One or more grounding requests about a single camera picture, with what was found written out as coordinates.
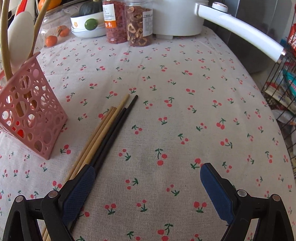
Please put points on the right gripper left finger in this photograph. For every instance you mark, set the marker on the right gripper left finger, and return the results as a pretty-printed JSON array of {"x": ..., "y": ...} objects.
[{"x": 57, "y": 209}]

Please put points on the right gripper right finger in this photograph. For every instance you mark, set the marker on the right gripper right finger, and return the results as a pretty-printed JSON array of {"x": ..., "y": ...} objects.
[{"x": 238, "y": 209}]

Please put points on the bamboo chopstick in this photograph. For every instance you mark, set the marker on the bamboo chopstick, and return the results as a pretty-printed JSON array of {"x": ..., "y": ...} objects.
[
  {"x": 45, "y": 234},
  {"x": 5, "y": 55},
  {"x": 85, "y": 157},
  {"x": 70, "y": 173},
  {"x": 38, "y": 24}
]

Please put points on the black chopstick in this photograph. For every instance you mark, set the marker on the black chopstick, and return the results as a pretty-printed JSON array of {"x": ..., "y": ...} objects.
[
  {"x": 106, "y": 138},
  {"x": 111, "y": 141}
]

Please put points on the white plastic spoon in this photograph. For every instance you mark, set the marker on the white plastic spoon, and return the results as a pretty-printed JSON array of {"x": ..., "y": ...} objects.
[{"x": 20, "y": 39}]

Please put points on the red plastic spoon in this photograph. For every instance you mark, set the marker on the red plastic spoon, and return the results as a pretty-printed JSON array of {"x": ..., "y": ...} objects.
[{"x": 21, "y": 7}]

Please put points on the pink perforated utensil basket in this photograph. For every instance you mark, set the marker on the pink perforated utensil basket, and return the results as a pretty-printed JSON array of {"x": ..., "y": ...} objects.
[{"x": 30, "y": 111}]

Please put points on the cherry print tablecloth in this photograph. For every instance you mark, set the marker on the cherry print tablecloth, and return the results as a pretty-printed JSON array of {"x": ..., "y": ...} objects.
[{"x": 196, "y": 104}]

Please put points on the glass jar with tangerines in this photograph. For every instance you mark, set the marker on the glass jar with tangerines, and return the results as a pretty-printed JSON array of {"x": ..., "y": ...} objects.
[{"x": 55, "y": 28}]

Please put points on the white electric pot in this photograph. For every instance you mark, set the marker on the white electric pot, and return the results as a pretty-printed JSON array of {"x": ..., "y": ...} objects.
[{"x": 176, "y": 18}]

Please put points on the dark green pumpkin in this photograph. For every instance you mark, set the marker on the dark green pumpkin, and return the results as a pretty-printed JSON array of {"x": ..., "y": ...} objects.
[{"x": 90, "y": 7}]

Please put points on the orange pumpkin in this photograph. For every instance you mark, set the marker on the orange pumpkin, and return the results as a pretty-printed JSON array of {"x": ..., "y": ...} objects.
[{"x": 53, "y": 4}]

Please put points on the jar of red dried fruit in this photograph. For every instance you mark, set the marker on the jar of red dried fruit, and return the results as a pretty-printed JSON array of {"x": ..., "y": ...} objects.
[{"x": 115, "y": 21}]

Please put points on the jar of dried fruit rings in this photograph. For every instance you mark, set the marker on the jar of dried fruit rings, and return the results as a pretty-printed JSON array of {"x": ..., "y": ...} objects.
[{"x": 139, "y": 22}]

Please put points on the black wire rack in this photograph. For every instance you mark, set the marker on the black wire rack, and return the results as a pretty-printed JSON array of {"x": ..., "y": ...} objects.
[{"x": 279, "y": 92}]

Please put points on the white bowl with green handle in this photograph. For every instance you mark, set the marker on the white bowl with green handle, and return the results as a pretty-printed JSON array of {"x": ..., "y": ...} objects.
[{"x": 88, "y": 26}]

